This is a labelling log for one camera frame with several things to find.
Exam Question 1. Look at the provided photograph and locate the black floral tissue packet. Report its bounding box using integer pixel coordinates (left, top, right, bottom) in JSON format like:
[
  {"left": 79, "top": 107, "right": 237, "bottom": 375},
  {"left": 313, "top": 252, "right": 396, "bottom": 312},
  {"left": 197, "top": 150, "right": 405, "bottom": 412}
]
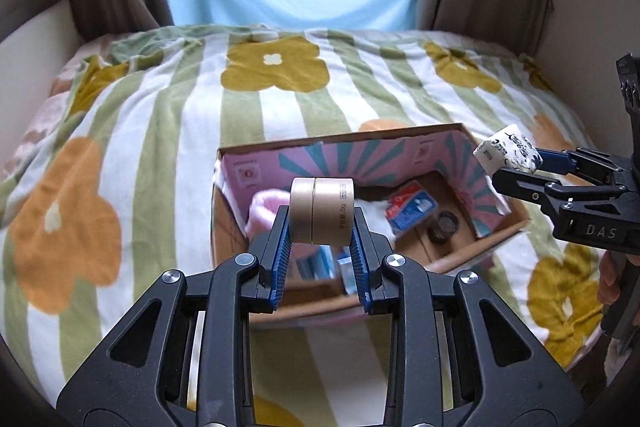
[{"left": 472, "top": 124, "right": 543, "bottom": 178}]

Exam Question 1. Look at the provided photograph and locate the printed cardboard box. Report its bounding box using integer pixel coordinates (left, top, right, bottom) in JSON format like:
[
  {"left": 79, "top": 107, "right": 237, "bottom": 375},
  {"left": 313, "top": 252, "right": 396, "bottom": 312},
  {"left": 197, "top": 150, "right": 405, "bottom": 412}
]
[{"left": 212, "top": 123, "right": 531, "bottom": 330}]

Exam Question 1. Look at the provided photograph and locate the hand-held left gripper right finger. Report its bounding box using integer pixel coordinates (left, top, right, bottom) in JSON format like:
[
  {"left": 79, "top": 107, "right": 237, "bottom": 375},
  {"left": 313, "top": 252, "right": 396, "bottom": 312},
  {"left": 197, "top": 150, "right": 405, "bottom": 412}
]
[{"left": 350, "top": 209, "right": 586, "bottom": 427}]

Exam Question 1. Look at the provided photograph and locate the flowered striped blanket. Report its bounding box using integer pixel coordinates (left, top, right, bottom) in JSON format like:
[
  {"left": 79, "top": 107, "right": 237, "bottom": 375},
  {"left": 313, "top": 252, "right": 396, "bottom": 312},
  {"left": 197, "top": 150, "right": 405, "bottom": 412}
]
[{"left": 0, "top": 24, "right": 613, "bottom": 427}]

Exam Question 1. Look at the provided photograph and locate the white headboard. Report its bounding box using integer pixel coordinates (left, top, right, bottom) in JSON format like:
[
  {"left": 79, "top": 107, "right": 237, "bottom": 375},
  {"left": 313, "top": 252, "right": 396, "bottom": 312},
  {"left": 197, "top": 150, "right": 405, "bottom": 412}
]
[{"left": 0, "top": 0, "right": 83, "bottom": 72}]

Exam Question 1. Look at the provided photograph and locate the brown tape roll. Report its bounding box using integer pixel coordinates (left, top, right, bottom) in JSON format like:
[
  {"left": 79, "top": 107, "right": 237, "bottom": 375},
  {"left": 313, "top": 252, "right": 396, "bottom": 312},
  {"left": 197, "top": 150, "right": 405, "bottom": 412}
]
[{"left": 290, "top": 177, "right": 357, "bottom": 245}]

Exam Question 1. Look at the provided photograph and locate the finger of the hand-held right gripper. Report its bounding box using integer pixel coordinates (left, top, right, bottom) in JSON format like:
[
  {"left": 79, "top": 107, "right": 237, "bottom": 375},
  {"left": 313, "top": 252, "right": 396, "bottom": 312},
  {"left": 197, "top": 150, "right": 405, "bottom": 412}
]
[
  {"left": 535, "top": 148, "right": 628, "bottom": 188},
  {"left": 492, "top": 167, "right": 628, "bottom": 223}
]

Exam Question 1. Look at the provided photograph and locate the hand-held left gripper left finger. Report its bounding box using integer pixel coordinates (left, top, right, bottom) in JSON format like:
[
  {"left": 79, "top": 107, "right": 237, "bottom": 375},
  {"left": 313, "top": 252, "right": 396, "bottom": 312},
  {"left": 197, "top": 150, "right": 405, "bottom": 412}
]
[{"left": 56, "top": 206, "right": 293, "bottom": 427}]

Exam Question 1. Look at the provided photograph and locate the white patterned sock bundle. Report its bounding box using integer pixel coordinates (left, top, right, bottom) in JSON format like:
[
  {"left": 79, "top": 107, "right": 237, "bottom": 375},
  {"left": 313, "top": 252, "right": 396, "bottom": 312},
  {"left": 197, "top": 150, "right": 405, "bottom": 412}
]
[{"left": 356, "top": 199, "right": 397, "bottom": 235}]

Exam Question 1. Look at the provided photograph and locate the person's right hand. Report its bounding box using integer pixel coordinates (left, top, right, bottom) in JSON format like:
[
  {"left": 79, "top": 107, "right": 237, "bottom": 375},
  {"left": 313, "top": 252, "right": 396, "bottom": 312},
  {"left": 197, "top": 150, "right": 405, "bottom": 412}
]
[{"left": 599, "top": 252, "right": 622, "bottom": 305}]

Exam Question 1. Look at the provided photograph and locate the red and blue packet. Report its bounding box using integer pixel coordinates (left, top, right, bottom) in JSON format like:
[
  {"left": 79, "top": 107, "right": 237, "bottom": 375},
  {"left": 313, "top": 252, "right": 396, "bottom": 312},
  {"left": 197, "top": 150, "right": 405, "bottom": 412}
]
[{"left": 387, "top": 181, "right": 438, "bottom": 235}]

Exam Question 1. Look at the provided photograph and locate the small dark jar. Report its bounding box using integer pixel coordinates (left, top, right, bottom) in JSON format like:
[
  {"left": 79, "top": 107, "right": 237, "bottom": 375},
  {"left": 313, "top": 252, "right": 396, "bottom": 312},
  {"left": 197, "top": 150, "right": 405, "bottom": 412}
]
[{"left": 426, "top": 211, "right": 460, "bottom": 244}]

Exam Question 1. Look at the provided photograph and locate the pink fluffy cloth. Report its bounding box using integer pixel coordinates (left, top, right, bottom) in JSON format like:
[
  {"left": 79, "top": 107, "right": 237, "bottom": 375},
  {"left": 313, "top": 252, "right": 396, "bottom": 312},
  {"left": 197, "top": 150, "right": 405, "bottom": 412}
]
[{"left": 245, "top": 189, "right": 292, "bottom": 253}]

